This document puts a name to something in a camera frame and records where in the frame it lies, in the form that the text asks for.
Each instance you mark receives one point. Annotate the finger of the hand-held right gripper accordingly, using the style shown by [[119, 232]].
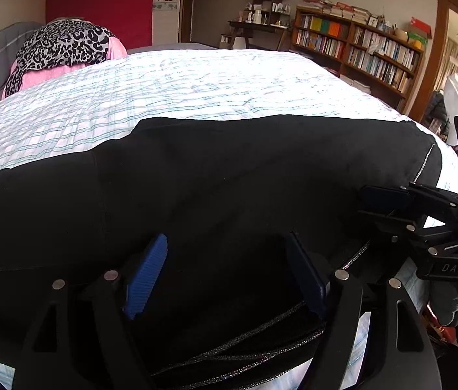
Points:
[[385, 199], [436, 195]]

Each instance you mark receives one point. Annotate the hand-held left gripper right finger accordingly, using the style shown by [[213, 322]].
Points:
[[304, 268]]

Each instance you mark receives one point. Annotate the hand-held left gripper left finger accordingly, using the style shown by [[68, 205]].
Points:
[[147, 268]]

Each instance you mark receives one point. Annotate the black pants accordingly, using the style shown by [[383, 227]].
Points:
[[212, 191]]

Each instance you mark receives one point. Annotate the dark hanging jacket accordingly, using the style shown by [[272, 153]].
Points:
[[438, 109]]

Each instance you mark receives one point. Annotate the wooden bookshelf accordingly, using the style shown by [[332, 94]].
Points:
[[359, 55]]

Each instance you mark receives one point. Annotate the colourful boxes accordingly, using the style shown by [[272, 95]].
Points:
[[419, 32]]

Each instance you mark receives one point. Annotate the stacks of books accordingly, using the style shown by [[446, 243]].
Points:
[[334, 8]]

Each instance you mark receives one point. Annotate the plaid bed sheet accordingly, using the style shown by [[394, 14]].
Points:
[[212, 81]]

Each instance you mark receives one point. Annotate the wooden desk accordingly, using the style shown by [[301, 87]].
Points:
[[257, 28]]

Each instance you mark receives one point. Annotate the pink dotted bedding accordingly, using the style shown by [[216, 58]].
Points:
[[117, 48]]

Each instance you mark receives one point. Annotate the grey bed cover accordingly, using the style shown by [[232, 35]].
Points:
[[172, 48]]

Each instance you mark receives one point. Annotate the wooden desk shelf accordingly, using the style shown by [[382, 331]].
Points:
[[267, 4]]

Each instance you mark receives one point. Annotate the leopard print cloth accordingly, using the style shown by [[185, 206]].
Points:
[[62, 44]]

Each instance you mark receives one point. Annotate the dark wooden door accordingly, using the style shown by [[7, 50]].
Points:
[[190, 4]]

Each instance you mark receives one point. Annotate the red wardrobe panel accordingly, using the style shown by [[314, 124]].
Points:
[[99, 4]]

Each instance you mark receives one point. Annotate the wooden door frame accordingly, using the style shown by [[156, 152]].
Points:
[[436, 48]]

